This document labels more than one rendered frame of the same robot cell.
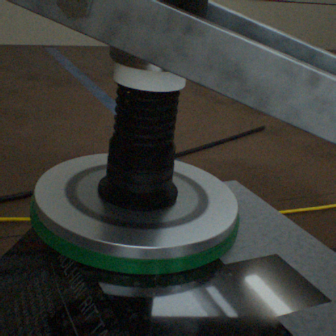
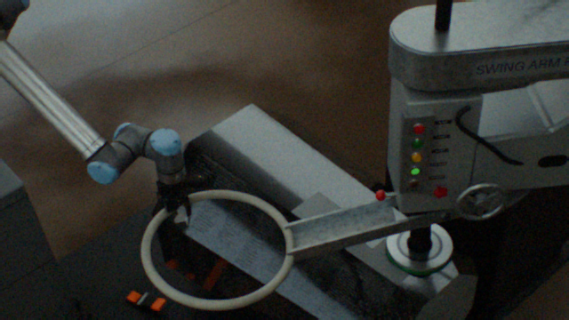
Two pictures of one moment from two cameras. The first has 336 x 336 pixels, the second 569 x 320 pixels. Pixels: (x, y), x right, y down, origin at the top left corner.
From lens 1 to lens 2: 2.69 m
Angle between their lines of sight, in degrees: 112
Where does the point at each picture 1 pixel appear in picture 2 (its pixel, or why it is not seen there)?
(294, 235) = (369, 259)
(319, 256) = (359, 252)
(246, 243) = (381, 249)
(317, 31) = not seen: outside the picture
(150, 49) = not seen: hidden behind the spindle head
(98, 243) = not seen: hidden behind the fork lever
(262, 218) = (380, 264)
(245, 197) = (390, 274)
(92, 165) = (442, 252)
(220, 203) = (393, 248)
